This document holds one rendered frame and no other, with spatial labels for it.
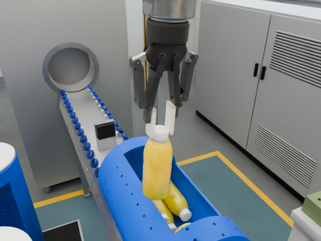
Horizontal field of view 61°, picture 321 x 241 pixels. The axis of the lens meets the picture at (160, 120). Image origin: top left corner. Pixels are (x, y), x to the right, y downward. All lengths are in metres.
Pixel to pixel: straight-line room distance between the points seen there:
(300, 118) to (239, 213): 0.90
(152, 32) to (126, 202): 0.49
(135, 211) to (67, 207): 1.78
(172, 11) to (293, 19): 1.93
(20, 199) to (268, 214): 1.84
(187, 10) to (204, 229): 0.46
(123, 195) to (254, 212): 1.78
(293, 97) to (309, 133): 0.30
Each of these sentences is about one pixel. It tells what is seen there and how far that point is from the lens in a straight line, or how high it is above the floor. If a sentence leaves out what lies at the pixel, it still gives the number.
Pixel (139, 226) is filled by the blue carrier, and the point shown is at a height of 1.18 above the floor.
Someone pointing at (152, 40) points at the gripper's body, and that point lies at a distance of 0.48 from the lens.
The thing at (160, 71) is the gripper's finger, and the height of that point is 1.59.
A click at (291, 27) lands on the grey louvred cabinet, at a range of 2.35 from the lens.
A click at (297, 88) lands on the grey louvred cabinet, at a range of 2.34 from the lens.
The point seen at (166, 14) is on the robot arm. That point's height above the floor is 1.69.
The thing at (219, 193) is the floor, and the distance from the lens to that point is 2.55.
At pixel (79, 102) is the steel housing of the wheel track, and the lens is 1.99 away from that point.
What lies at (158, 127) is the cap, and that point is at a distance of 0.58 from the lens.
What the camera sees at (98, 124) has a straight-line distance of 1.36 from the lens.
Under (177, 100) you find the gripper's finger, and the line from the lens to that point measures 0.55.
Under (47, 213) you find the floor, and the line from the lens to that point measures 2.52.
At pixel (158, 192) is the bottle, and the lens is 0.64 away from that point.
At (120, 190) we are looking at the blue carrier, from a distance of 0.83.
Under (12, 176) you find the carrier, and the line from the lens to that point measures 1.35.
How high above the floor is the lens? 1.75
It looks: 29 degrees down
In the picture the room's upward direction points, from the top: straight up
